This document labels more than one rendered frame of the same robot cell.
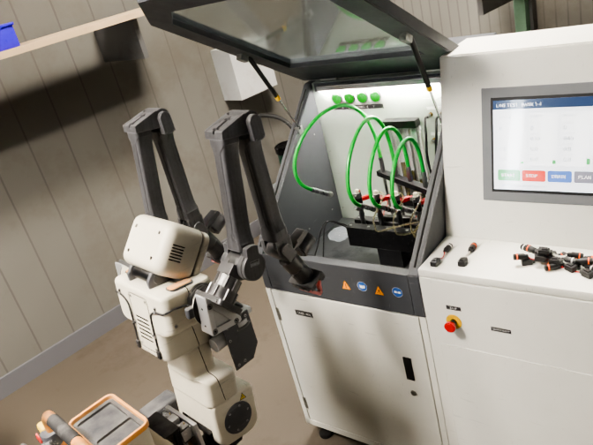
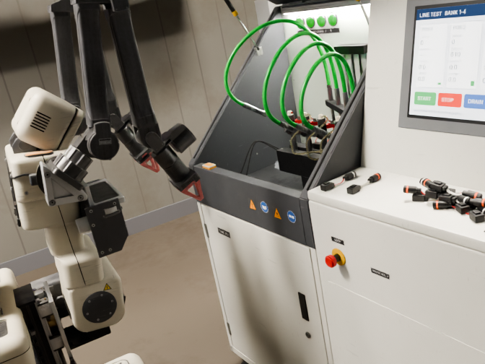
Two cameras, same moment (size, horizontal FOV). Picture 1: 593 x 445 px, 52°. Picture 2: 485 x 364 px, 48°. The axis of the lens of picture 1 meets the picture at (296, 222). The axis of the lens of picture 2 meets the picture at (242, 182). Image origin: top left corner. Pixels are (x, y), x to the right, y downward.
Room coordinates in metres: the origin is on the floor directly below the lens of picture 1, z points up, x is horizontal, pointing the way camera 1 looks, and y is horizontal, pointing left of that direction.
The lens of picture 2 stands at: (0.22, -0.55, 1.55)
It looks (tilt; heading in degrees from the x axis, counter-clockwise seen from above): 19 degrees down; 16
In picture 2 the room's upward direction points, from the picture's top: 11 degrees counter-clockwise
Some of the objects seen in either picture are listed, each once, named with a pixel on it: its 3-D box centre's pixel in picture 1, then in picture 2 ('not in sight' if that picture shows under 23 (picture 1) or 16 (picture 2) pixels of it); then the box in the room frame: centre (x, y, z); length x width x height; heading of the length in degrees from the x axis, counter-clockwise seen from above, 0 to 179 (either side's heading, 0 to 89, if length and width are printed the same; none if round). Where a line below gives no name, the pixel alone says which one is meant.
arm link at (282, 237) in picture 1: (261, 188); (131, 68); (1.57, 0.07, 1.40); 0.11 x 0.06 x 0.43; 39
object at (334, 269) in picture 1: (335, 279); (247, 198); (1.90, -0.08, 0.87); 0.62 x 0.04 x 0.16; 47
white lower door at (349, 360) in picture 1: (356, 374); (264, 305); (1.89, -0.07, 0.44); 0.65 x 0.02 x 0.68; 47
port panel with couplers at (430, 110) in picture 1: (443, 139); not in sight; (2.11, -0.60, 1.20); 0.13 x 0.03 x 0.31; 47
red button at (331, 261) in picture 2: (451, 325); (333, 259); (1.57, -0.39, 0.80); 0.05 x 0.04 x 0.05; 47
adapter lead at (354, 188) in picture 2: (468, 253); (364, 183); (1.64, -0.49, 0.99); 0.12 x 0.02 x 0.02; 140
